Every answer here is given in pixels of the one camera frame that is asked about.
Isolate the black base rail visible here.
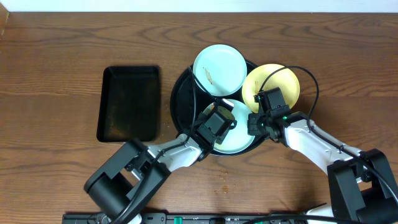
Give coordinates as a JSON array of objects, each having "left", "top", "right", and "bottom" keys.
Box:
[{"left": 62, "top": 212, "right": 312, "bottom": 224}]

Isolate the light green plate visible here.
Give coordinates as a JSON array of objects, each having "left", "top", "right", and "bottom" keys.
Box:
[
  {"left": 193, "top": 44, "right": 248, "bottom": 96},
  {"left": 211, "top": 99, "right": 255, "bottom": 156}
]

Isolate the yellow sponge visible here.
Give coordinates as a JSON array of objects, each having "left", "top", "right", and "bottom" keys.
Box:
[{"left": 211, "top": 105, "right": 235, "bottom": 120}]

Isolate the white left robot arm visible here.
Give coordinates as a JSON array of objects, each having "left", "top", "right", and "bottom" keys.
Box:
[{"left": 84, "top": 111, "right": 236, "bottom": 223}]

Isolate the black rectangular tray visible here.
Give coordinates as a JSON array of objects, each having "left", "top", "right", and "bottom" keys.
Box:
[{"left": 96, "top": 65, "right": 161, "bottom": 142}]

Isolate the yellow plate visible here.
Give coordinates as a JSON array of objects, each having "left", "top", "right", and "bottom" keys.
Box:
[{"left": 242, "top": 63, "right": 300, "bottom": 113}]

